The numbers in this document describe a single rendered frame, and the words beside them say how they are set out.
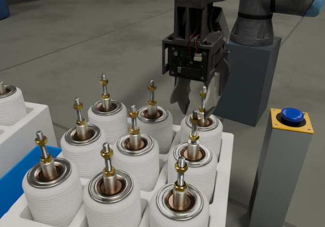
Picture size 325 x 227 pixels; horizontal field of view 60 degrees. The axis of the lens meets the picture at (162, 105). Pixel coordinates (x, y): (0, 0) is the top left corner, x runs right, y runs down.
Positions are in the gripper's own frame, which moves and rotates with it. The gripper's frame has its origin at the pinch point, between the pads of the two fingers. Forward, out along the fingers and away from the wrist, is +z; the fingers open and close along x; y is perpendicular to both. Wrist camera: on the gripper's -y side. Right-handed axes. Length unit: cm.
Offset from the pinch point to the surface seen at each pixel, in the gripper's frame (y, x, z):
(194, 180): 4.8, 1.9, 12.6
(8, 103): 0, -52, 12
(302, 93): -90, 23, 35
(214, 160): 0.2, 4.2, 10.4
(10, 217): 22.6, -26.2, 17.4
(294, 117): -7.9, 16.1, 2.3
